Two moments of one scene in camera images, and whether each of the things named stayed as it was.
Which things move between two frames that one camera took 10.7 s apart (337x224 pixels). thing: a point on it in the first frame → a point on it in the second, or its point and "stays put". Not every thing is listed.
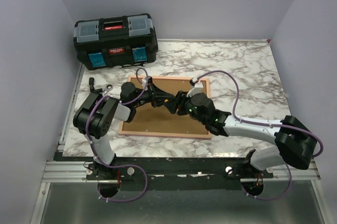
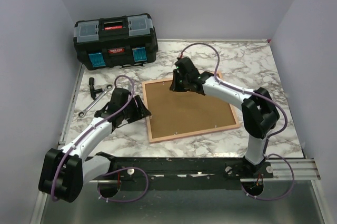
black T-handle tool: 91,81 stays put
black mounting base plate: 176,174 stays put
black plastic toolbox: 118,42 stays put
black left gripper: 160,95 → 140,110
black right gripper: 178,101 → 174,87
